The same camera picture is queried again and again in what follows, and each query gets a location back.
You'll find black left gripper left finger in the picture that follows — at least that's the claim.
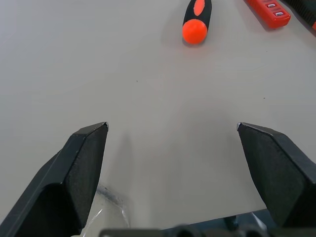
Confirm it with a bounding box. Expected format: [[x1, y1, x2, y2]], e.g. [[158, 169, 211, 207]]
[[0, 121, 110, 237]]

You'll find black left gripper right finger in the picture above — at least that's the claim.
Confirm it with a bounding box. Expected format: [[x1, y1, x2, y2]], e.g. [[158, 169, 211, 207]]
[[236, 121, 316, 229]]

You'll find orange black utility knife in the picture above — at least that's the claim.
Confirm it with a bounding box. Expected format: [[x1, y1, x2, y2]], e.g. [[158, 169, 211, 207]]
[[244, 0, 291, 29]]

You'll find black orange handled hammer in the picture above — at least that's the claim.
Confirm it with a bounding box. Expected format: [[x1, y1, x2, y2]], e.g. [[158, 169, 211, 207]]
[[283, 0, 316, 38]]

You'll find orange black screwdriver handle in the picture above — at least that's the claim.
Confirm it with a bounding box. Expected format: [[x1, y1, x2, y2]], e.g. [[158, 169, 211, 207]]
[[182, 0, 213, 45]]

